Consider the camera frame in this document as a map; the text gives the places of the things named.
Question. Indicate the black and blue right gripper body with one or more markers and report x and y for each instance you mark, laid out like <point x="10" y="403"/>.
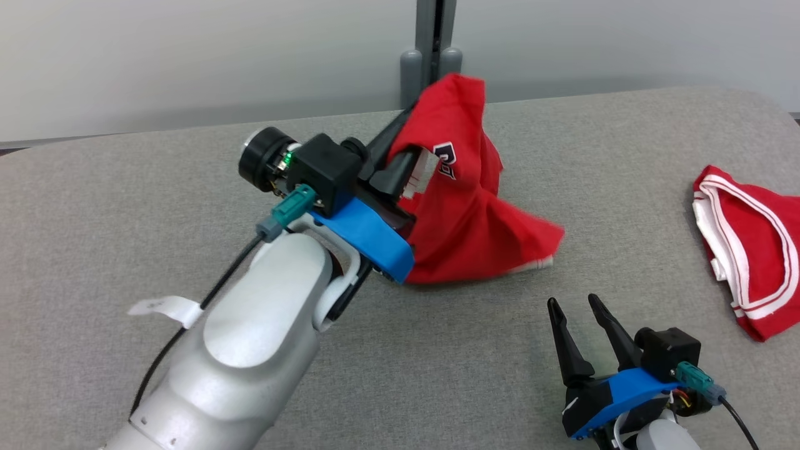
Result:
<point x="619" y="394"/>

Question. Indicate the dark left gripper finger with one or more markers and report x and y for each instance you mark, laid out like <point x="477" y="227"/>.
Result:
<point x="386" y="139"/>
<point x="397" y="172"/>

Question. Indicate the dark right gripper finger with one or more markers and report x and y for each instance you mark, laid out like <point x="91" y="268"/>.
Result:
<point x="569" y="356"/>
<point x="619" y="344"/>

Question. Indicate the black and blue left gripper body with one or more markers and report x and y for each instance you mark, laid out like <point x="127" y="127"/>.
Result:
<point x="375" y="237"/>

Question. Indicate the red shorts with white stripe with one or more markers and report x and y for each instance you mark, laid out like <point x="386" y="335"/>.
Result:
<point x="462" y="225"/>

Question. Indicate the red and white jersey shirt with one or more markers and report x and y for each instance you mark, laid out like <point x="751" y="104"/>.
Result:
<point x="756" y="250"/>

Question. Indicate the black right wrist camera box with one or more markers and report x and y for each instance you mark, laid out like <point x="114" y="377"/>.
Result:
<point x="669" y="350"/>

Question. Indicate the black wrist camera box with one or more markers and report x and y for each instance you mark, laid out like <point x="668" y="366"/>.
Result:
<point x="669" y="350"/>
<point x="325" y="172"/>

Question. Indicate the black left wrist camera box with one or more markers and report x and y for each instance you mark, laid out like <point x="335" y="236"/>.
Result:
<point x="325" y="172"/>

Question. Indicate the grey metal partition post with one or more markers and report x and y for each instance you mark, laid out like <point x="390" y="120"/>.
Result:
<point x="428" y="37"/>

